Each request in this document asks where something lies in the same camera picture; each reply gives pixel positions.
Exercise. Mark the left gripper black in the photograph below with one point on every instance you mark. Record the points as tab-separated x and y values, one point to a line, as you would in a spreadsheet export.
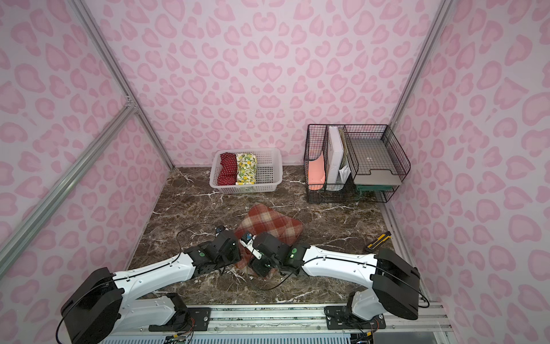
232	248

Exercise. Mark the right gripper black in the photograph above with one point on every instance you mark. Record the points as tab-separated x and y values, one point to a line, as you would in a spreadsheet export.
261	250

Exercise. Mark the red plaid skirt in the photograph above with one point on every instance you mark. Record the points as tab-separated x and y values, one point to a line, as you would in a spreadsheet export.
261	218

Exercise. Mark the red polka dot skirt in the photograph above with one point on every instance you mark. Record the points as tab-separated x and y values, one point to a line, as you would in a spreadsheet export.
229	170

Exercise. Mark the lemon print skirt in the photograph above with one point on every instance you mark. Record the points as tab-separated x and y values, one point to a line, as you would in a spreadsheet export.
247	167

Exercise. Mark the white plastic basket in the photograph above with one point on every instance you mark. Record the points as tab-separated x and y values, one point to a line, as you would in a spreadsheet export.
268	174

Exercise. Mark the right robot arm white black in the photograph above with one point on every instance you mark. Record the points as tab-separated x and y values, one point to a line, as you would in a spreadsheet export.
391	284

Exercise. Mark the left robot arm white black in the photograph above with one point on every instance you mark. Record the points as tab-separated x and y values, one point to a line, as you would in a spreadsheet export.
109	302

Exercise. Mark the pink folder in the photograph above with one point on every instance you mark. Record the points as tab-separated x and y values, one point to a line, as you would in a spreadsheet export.
316	173

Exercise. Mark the white envelope papers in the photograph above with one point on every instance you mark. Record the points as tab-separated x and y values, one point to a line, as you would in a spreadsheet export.
344	174

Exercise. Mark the yellow black utility knife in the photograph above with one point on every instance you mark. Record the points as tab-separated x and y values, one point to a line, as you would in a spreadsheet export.
377	243

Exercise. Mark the green book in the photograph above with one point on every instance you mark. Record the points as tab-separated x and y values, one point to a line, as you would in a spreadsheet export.
374	188

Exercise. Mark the white binder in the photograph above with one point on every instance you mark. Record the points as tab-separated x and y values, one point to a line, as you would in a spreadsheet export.
335	154

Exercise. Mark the grey laptop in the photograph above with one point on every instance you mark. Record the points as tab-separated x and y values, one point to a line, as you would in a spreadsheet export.
373	163

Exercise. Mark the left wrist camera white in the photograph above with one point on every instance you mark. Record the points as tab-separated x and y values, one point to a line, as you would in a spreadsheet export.
220	229

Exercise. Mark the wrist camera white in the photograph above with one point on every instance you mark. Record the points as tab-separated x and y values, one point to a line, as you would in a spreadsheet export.
220	229
247	241

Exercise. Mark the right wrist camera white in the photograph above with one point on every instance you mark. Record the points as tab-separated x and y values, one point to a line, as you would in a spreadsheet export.
247	241

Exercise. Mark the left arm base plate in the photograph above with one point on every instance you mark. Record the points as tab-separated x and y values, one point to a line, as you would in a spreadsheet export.
184	320

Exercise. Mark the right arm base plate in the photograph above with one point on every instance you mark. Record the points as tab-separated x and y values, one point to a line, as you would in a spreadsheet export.
340	318

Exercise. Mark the black wire desk organizer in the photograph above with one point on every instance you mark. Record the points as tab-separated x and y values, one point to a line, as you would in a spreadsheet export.
316	143

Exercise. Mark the aluminium front rail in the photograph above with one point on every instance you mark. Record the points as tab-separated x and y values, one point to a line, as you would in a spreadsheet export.
297	323

